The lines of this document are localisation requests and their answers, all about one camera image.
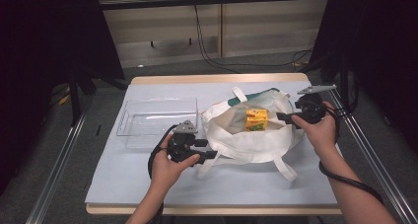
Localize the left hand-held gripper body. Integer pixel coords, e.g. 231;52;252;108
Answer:
167;119;200;164

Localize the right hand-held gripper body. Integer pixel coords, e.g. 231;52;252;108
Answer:
294;84;338;125

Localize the yellow juice carton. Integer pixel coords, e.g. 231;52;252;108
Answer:
244;108;270;132

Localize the white printed tote bag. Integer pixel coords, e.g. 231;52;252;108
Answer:
196;86;305;183

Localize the person's right hand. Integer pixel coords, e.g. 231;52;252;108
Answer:
290;101;340;160

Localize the person's left hand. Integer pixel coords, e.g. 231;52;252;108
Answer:
150;133;201;193

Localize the clear plastic storage container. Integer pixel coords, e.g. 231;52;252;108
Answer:
116;97;199;150

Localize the pale table cover sheet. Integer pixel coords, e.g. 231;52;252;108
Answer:
84;80;339;208

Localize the wooden table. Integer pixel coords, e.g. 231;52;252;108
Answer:
85;72;343;216

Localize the black curtain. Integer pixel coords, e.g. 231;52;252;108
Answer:
0;0;126;188
309;0;418;149

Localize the black metal stand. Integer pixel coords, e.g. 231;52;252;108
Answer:
67;67;97;127

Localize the black horizontal bar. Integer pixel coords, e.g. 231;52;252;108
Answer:
98;0;331;11

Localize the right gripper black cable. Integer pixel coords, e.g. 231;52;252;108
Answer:
317;105;384;205

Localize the metal floor rail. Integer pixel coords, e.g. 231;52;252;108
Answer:
328;89;418;224
25;109;91;224

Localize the black floor cable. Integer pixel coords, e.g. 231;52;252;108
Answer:
192;4;314;74

